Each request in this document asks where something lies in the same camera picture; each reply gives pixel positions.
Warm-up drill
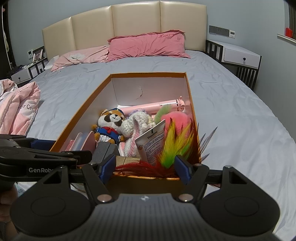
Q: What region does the grey wall switch panel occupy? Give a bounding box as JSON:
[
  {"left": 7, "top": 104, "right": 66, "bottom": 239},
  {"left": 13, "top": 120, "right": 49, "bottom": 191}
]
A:
[{"left": 209, "top": 25, "right": 230, "bottom": 36}]

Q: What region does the pink card holder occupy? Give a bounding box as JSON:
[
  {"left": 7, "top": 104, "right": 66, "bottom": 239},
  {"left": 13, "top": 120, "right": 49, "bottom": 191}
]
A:
[{"left": 67, "top": 131, "right": 96, "bottom": 153}]

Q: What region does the beige padded headboard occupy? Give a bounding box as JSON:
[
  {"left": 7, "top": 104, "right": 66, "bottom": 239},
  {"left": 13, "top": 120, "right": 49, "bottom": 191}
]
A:
[{"left": 42, "top": 1, "right": 207, "bottom": 61}]

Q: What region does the dog plush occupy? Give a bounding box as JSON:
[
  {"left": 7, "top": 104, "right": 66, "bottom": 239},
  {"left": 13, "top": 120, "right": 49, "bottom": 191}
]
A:
[{"left": 91, "top": 108, "right": 126, "bottom": 144}]

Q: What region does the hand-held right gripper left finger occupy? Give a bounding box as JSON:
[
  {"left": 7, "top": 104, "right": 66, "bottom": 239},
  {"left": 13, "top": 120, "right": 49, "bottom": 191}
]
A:
[{"left": 43, "top": 154, "right": 116, "bottom": 204}]

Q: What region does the orange cardboard box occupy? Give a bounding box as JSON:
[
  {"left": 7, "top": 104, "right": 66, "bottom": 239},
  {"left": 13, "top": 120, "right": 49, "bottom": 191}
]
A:
[{"left": 50, "top": 72, "right": 200, "bottom": 180}]

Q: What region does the window sill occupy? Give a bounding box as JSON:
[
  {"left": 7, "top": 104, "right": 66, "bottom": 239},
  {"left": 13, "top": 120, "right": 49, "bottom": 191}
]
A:
[{"left": 277, "top": 33, "right": 296, "bottom": 43}]

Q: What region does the light pink pillow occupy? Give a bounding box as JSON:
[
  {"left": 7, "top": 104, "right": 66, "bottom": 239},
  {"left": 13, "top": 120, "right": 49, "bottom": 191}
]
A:
[{"left": 50, "top": 45, "right": 110, "bottom": 73}]

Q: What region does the gold box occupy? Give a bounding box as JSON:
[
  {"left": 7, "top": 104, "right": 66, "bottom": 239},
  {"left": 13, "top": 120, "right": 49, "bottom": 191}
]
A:
[{"left": 116, "top": 156, "right": 141, "bottom": 167}]

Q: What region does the colourful feather shuttlecock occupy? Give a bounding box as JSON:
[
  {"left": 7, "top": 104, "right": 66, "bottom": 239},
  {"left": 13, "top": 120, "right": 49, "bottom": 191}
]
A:
[{"left": 114, "top": 118, "right": 219, "bottom": 178}]

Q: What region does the window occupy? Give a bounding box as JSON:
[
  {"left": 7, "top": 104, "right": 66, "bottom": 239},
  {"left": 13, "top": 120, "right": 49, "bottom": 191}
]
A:
[{"left": 288, "top": 0, "right": 296, "bottom": 40}]

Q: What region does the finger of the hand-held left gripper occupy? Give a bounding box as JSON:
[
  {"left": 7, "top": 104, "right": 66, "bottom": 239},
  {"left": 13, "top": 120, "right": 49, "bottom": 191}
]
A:
[
  {"left": 0, "top": 148, "right": 92, "bottom": 166},
  {"left": 0, "top": 134, "right": 51, "bottom": 152}
]

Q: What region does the dark pink pillow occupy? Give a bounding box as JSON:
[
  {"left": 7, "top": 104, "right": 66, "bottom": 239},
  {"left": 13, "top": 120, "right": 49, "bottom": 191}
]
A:
[{"left": 107, "top": 31, "right": 191, "bottom": 62}]

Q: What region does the white nightstand with round knob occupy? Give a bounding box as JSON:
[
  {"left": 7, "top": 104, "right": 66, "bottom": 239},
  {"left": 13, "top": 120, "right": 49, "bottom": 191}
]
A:
[{"left": 205, "top": 39, "right": 262, "bottom": 90}]

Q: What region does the grey card box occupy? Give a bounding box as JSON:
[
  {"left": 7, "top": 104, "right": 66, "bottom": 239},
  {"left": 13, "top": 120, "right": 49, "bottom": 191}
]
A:
[{"left": 92, "top": 141, "right": 119, "bottom": 164}]

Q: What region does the person's left hand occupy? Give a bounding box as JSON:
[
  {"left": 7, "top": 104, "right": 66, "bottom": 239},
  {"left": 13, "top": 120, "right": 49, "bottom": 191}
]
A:
[{"left": 0, "top": 185, "right": 19, "bottom": 224}]

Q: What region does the pink fuzzy peach plush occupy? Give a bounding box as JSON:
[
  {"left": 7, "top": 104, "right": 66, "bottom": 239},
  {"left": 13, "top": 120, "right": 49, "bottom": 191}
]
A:
[{"left": 154, "top": 104, "right": 193, "bottom": 139}]

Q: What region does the white nightstand with photo frame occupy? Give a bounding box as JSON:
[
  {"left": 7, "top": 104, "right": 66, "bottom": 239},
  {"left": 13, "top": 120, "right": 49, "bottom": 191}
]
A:
[{"left": 10, "top": 57, "right": 49, "bottom": 85}]

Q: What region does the silver photo frame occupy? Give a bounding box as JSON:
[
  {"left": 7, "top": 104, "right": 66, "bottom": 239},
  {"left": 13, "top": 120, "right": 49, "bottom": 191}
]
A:
[{"left": 32, "top": 49, "right": 44, "bottom": 61}]

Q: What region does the white lotion tube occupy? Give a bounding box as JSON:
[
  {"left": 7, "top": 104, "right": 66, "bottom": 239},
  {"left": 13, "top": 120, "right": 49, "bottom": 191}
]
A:
[{"left": 135, "top": 119, "right": 166, "bottom": 166}]

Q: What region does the crochet bunny plush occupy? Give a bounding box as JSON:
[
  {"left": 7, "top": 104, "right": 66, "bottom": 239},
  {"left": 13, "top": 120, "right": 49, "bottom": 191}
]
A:
[{"left": 119, "top": 109, "right": 156, "bottom": 158}]

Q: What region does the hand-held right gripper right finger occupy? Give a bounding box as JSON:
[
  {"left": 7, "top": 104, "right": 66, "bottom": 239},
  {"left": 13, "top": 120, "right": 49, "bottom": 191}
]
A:
[{"left": 175, "top": 155, "right": 249, "bottom": 204}]

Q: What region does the pink jacket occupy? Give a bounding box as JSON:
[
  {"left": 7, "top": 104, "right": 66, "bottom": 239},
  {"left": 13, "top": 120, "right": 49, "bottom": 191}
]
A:
[{"left": 0, "top": 79, "right": 41, "bottom": 136}]

